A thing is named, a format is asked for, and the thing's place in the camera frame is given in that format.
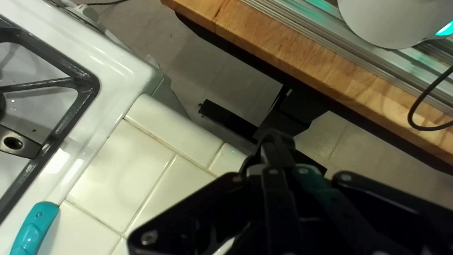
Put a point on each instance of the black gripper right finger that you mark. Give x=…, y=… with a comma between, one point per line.
x=401, y=222

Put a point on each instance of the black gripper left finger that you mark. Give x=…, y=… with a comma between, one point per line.
x=213, y=218

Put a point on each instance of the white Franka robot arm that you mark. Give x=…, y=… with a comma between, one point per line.
x=391, y=23

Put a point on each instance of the white gas stove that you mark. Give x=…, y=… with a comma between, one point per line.
x=118, y=72

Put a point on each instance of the black burner grate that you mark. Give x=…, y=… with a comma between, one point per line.
x=87, y=87

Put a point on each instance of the wooden shelf edge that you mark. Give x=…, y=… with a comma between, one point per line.
x=292, y=48

